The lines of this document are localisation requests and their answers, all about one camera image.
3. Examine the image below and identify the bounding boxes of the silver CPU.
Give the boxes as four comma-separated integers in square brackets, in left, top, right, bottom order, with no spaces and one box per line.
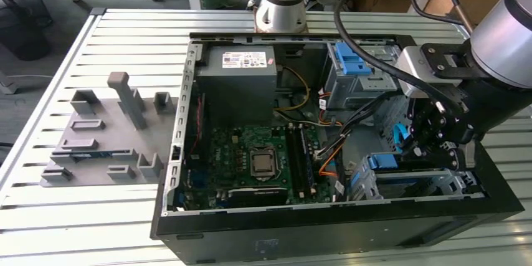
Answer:
[254,153,275,173]

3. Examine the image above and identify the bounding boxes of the grey parts rack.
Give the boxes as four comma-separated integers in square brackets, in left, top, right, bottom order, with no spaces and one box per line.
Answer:
[39,71,180,188]

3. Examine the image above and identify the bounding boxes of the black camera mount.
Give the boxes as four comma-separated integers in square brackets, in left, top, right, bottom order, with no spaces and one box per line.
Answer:
[419,43,479,80]

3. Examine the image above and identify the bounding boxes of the black cable bundle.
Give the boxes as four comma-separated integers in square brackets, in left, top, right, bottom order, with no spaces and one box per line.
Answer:
[319,87,411,158]

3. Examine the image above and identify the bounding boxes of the green motherboard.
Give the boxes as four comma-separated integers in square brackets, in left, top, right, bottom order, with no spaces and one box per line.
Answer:
[183,124,334,211]

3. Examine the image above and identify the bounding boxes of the grey power supply unit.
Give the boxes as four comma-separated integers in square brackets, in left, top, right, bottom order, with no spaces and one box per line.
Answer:
[195,44,279,126]

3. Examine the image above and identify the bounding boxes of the grey metal disk bay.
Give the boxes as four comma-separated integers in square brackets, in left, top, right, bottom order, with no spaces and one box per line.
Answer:
[347,150,486,201]

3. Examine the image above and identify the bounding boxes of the blue wire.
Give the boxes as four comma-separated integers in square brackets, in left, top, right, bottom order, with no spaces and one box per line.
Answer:
[392,122,412,154]

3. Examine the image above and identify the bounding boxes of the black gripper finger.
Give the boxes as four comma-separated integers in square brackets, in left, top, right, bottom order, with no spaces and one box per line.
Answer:
[432,144,466,171]
[406,99,452,158]

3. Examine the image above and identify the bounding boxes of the grey metal optical drive cage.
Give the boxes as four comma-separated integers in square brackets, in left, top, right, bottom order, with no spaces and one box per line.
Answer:
[324,41,416,113]

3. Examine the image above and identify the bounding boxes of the grey side camera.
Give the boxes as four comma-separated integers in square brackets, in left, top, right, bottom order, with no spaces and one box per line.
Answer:
[462,144,480,169]

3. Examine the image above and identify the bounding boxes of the yellow wire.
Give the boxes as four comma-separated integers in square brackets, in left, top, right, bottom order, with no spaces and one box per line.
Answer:
[272,65,312,112]

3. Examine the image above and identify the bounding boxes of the grey metal foot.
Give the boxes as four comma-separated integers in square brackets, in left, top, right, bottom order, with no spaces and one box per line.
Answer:
[0,69,20,95]

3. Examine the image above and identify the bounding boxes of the blue plastic drive latch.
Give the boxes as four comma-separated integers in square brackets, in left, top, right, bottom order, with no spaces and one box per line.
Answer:
[335,42,371,75]

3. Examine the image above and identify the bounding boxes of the thick black hose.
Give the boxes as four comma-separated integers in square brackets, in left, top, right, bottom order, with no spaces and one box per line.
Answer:
[334,0,466,114]

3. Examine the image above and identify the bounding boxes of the black graphics card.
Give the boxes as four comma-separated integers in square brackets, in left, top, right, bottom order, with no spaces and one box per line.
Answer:
[215,186,291,209]

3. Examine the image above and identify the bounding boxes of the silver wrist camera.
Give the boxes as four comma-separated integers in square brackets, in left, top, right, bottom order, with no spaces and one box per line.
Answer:
[395,46,463,98]

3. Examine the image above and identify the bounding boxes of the CPU socket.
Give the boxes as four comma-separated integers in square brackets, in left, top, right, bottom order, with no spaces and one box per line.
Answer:
[248,146,279,183]

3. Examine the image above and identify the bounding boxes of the hard disk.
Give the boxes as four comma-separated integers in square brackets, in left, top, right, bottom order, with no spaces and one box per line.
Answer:
[351,152,452,199]

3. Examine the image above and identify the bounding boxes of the black PC case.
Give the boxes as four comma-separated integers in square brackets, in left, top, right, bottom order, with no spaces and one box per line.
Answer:
[150,31,526,265]

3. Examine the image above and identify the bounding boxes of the orange wires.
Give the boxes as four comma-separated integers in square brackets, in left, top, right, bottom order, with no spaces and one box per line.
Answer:
[318,150,348,177]

